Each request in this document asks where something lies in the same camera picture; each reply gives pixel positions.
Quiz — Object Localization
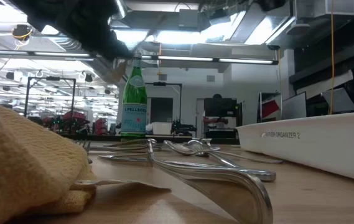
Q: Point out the white board panel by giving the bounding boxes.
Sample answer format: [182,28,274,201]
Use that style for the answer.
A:
[281,92,307,121]

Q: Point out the white paper tag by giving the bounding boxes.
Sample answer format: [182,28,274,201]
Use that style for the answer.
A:
[72,179,172,193]

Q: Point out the black monitor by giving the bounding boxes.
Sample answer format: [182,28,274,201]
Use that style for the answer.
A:
[203,97,238,118]

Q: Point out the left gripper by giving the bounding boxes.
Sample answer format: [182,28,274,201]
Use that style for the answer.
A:
[61,0,134,62]

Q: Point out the silver fork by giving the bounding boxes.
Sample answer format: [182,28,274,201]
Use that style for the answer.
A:
[186,138,246,170]
[73,139,92,156]

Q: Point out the green glass water bottle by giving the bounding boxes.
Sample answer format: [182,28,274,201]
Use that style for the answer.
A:
[120,52,148,140]

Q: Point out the yellow cloth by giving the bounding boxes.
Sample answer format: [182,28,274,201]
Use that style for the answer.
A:
[0,95,98,224]

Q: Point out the black rig frame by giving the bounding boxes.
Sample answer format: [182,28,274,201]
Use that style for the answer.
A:
[25,76,77,119]
[145,82,183,123]

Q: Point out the long LED light bar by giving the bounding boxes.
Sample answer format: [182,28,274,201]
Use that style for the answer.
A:
[0,48,279,65]

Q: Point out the grey ceiling air unit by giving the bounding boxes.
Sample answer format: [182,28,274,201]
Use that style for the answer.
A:
[178,8,203,31]

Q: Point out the red background machine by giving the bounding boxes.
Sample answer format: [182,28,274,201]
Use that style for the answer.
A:
[61,110,88,134]
[91,117,109,136]

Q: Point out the round black ceiling device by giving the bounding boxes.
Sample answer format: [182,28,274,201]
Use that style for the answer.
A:
[11,24,34,42]

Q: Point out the red and white panel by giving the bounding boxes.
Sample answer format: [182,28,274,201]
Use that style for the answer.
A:
[258,91,282,123]

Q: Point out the person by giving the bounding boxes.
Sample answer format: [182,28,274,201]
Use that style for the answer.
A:
[202,93,230,126]

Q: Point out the white cutlery organizer tray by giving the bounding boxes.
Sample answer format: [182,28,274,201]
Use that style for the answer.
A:
[235,111,354,186]

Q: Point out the white box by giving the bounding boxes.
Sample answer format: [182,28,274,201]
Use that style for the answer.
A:
[151,121,173,136]

